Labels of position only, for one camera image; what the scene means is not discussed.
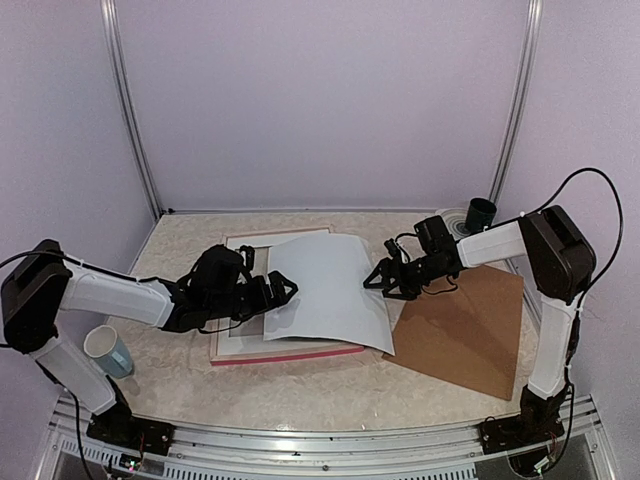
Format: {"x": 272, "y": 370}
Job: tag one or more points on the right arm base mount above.
{"x": 520, "y": 430}

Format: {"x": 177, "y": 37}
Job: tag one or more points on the landscape photo print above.
{"x": 331, "y": 302}

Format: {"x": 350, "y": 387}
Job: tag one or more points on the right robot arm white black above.
{"x": 562, "y": 262}

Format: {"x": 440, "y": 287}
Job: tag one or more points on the white round coaster plate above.
{"x": 455, "y": 219}

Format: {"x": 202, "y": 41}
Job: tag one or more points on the brown backing board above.
{"x": 469, "y": 337}

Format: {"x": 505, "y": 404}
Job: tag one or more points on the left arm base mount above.
{"x": 118, "y": 426}

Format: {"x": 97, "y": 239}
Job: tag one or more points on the white mat board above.
{"x": 245, "y": 340}

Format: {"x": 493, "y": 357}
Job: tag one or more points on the light blue mug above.
{"x": 105, "y": 347}

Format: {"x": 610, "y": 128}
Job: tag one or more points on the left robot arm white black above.
{"x": 45, "y": 281}

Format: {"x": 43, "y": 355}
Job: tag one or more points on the right aluminium post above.
{"x": 519, "y": 98}

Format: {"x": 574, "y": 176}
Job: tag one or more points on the wooden picture frame pink edge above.
{"x": 235, "y": 355}

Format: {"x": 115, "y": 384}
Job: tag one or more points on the dark green cup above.
{"x": 480, "y": 215}

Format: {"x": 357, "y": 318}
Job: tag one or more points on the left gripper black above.
{"x": 263, "y": 300}

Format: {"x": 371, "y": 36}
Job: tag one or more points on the front aluminium rail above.
{"x": 198, "y": 452}

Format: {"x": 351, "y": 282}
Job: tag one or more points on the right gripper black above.
{"x": 388, "y": 265}

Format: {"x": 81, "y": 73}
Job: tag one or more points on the left aluminium post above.
{"x": 118, "y": 65}

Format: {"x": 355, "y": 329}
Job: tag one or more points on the aluminium post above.
{"x": 118, "y": 65}
{"x": 519, "y": 98}

